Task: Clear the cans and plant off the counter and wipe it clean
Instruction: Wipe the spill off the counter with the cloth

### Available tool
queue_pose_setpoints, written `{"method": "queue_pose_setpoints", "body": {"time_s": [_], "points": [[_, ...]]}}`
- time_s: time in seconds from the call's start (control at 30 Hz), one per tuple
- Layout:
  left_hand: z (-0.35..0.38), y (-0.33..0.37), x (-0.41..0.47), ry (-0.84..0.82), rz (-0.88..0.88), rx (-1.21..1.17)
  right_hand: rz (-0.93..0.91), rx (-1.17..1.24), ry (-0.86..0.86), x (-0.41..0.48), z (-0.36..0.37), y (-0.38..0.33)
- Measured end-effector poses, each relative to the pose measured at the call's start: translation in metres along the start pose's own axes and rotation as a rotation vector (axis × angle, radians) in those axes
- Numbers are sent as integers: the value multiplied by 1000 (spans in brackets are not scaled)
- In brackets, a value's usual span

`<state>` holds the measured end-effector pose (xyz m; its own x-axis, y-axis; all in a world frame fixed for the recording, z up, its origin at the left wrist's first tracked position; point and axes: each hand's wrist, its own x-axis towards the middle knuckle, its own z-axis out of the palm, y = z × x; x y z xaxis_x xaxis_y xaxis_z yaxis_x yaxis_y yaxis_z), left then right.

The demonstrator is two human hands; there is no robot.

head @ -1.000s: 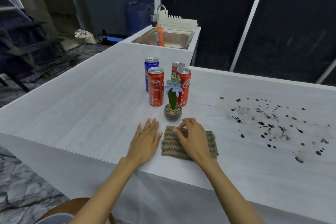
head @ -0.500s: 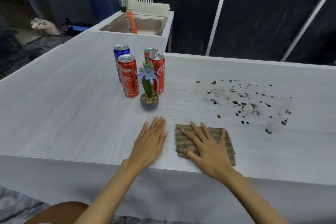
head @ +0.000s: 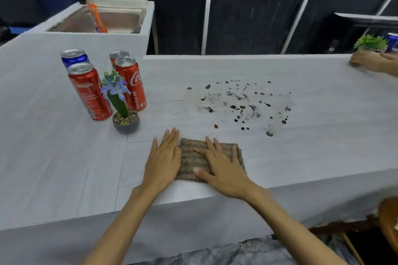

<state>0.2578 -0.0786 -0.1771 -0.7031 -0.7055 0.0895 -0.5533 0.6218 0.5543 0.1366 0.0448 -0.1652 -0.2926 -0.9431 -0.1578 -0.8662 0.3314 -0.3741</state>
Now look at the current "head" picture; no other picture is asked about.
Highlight person's right forearm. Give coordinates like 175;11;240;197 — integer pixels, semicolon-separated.
244;185;349;265

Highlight dark spill stains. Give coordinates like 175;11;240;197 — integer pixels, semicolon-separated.
186;80;294;138

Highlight person's left forearm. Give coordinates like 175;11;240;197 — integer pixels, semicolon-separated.
83;185;167;265

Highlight white metal frame bar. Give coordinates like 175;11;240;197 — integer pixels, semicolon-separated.
280;0;326;55
201;0;215;55
362;0;398;37

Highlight person's left hand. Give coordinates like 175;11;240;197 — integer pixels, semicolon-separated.
139;128;183;196

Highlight orange brush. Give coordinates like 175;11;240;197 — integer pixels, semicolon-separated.
88;3;108;34

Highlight person's right hand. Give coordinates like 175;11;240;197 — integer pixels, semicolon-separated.
192;136;259;202

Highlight blue soda can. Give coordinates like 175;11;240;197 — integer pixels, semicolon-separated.
384;33;398;54
60;49;90;70

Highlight black shelf with white top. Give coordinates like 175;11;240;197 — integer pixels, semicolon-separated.
334;12;398;28

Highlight grey patterned garment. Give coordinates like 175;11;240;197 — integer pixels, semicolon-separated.
129;233;358;265

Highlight blue flower plant grey pot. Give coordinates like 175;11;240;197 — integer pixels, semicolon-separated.
100;69;141;134

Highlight wooden chair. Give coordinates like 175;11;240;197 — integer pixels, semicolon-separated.
309;197;398;265

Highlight small green plant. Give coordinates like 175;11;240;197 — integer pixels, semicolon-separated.
353;34;388;53

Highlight red soda can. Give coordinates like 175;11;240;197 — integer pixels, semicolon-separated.
67;62;113;121
109;51;130;68
115;56;147;112

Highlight stainless steel sink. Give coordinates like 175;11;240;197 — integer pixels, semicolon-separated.
47;5;147;35

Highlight brown woven cloth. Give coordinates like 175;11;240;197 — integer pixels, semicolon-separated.
175;138;247;182

